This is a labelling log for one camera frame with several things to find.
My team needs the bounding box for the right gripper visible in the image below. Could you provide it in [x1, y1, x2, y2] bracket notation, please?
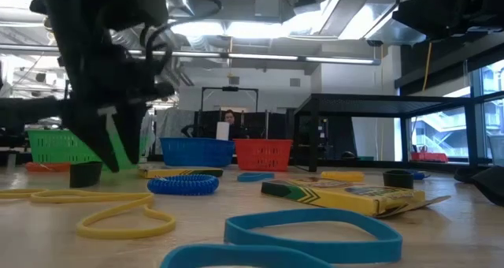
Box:
[392, 0, 504, 39]

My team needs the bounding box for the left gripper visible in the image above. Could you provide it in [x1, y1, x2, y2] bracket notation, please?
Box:
[0, 27, 176, 173]

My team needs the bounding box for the blue spiral coil wristband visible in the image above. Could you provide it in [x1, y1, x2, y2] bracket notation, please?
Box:
[146, 173, 221, 196]

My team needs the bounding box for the blue plastic basket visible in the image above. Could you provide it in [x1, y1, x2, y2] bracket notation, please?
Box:
[160, 137, 236, 168]

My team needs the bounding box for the yellow rubber band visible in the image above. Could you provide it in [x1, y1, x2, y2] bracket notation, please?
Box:
[30, 188, 177, 240]
[0, 188, 49, 200]

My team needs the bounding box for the yellow spiral coil wristband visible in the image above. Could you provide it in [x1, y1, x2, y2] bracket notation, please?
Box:
[320, 170, 366, 183]

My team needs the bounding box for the grey cloth cover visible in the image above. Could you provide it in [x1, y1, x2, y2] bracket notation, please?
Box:
[154, 106, 197, 155]

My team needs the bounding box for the green plastic basket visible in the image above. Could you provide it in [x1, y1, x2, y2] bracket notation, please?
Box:
[26, 128, 150, 171]

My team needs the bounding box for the black perforated metal shelf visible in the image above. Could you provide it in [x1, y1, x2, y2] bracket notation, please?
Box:
[293, 93, 480, 173]

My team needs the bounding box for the person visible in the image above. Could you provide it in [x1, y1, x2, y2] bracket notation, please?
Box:
[220, 109, 250, 140]

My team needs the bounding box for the red storage bin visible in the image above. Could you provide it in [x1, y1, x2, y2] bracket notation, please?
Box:
[409, 151, 450, 164]

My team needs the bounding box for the red plastic basket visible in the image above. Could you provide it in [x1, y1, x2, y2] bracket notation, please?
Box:
[233, 138, 294, 172]

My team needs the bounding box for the long ceiling light bar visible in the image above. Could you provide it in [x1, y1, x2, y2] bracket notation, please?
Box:
[0, 44, 382, 66]

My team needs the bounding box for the yellow hanging cable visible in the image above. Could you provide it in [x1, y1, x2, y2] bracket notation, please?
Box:
[421, 42, 433, 92]

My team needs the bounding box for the left wrist camera black cable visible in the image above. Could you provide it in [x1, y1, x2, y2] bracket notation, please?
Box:
[139, 0, 224, 76]

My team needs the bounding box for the black background frame stand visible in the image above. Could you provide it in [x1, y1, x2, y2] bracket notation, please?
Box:
[199, 85, 260, 123]

